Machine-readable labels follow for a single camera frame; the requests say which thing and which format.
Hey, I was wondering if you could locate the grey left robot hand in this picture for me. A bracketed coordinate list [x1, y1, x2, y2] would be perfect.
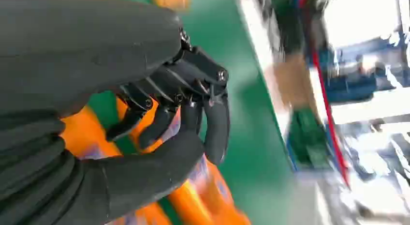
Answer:
[0, 0, 231, 225]

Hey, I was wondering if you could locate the orange detergent bottle clear cap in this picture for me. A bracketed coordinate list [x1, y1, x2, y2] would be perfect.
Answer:
[116, 97, 252, 225]

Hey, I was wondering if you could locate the ribbed grey left arm sleeve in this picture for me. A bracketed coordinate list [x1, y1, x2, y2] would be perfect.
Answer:
[0, 111, 86, 225]

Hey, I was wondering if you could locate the green table mat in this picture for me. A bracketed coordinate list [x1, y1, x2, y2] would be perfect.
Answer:
[88, 0, 298, 225]

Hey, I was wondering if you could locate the black monitor screen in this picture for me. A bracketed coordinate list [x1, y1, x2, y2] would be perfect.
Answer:
[269, 0, 324, 54]

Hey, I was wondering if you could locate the brown cardboard box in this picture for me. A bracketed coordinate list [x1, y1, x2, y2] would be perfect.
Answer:
[272, 55, 318, 111]

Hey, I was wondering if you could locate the green plastic crate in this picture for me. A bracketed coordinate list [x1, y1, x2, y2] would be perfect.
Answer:
[286, 108, 334, 171]

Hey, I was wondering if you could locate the red metal bar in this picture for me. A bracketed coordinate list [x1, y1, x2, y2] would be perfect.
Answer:
[301, 0, 351, 189]

